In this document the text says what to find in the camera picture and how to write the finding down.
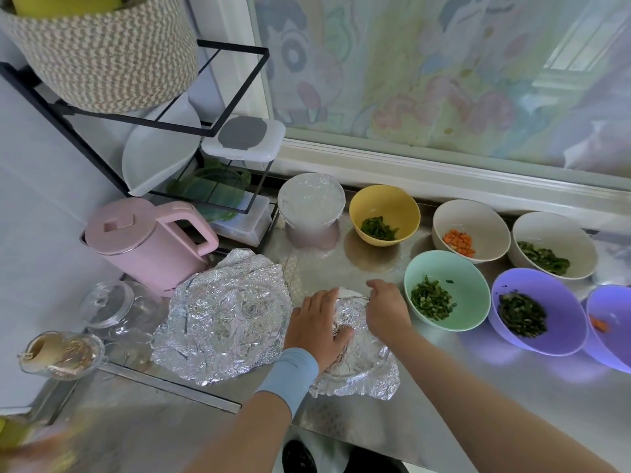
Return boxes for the black trousers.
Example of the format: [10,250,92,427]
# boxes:
[343,446,410,473]

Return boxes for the purple bowl chopped greens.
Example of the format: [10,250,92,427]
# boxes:
[489,267,590,357]

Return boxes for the stack of aluminium foil sheets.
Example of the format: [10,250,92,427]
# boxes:
[151,248,294,386]

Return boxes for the white bowl carrot pieces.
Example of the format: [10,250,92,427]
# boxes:
[432,198,512,265]

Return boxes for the person's left forearm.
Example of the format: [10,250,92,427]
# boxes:
[185,389,295,473]

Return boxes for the foil-covered bowl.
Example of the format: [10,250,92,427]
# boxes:
[310,288,402,402]
[277,172,347,233]

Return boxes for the beige bowl with greens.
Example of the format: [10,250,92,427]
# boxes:
[509,210,599,282]

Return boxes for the person's left hand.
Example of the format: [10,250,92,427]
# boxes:
[284,287,354,372]

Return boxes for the clear glass jar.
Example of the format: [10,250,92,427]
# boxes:
[80,279,135,331]

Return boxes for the black metal rack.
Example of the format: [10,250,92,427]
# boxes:
[0,39,287,225]

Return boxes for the clear plastic box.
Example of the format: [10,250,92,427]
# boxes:
[209,192,273,248]

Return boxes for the pink bowl with greens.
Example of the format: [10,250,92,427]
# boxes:
[286,223,342,252]

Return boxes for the person's right forearm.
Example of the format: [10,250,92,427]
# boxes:
[392,330,617,473]

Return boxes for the light blue wristband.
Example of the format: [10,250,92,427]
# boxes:
[254,348,321,418]

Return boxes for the window with cartoon film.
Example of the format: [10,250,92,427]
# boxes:
[187,0,631,233]

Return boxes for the person's right hand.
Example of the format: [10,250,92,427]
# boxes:
[365,279,415,349]

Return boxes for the yellow item in basket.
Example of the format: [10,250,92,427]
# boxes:
[10,0,124,18]

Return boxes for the black left shoe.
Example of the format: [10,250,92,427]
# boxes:
[282,440,319,473]

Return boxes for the stainless steel countertop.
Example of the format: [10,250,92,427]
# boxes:
[30,196,631,473]

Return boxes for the woven rope basket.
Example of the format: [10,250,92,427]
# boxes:
[0,0,200,115]

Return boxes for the mint green bowl chopped greens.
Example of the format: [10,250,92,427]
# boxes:
[403,250,491,333]

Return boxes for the white plate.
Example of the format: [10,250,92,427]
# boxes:
[121,93,204,197]

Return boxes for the pink electric kettle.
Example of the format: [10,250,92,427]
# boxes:
[83,196,220,298]

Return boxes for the purple bowl carrot pieces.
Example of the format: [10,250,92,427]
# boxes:
[582,284,631,374]

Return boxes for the yellow bowl with greens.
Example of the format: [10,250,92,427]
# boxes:
[349,184,422,248]

